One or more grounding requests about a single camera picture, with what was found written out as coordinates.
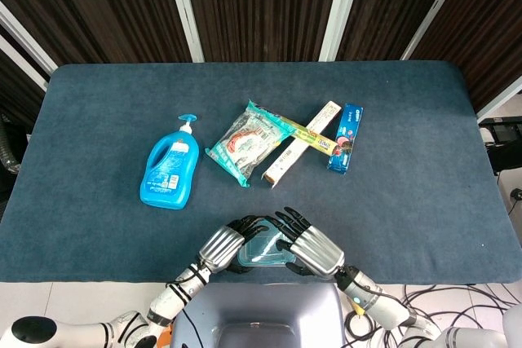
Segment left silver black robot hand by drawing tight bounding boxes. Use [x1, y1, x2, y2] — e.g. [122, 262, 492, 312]
[197, 214, 271, 275]

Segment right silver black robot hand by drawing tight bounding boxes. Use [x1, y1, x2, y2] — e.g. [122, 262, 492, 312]
[273, 205, 346, 280]

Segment white long cardboard box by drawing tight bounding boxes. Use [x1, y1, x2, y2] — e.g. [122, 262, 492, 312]
[260, 100, 342, 189]

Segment yellow green long box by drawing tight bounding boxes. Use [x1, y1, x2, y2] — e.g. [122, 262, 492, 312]
[264, 109, 339, 157]

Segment blue Oreo cookie pack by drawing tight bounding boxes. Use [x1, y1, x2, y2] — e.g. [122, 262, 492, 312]
[325, 103, 365, 176]

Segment grey robot torso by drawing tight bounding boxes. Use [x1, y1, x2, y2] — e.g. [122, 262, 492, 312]
[169, 282, 347, 348]

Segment yellow pear-shaped object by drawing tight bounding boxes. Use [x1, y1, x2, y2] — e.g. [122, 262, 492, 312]
[346, 293, 367, 317]

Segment blue pump detergent bottle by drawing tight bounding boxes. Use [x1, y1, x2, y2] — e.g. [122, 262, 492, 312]
[139, 113, 201, 210]

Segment green clear snack bag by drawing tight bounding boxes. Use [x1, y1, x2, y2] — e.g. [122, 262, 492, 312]
[204, 99, 299, 189]

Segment dark blue table cloth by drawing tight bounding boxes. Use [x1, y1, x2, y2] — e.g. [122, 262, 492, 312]
[0, 60, 522, 286]

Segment black equipment stand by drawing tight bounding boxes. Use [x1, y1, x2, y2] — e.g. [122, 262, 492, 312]
[479, 117, 522, 174]

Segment black coiled cable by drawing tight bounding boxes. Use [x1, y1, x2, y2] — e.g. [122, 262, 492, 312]
[344, 310, 376, 341]

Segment tangled black floor cables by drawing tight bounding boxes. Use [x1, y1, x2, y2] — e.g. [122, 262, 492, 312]
[374, 282, 522, 348]

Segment grey corrugated hose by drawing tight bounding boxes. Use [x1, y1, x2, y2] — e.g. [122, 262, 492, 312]
[0, 119, 21, 174]

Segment white partition post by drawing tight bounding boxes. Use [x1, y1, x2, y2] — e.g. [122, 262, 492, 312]
[476, 74, 522, 121]
[162, 0, 205, 63]
[0, 0, 58, 92]
[318, 0, 364, 62]
[401, 0, 474, 60]

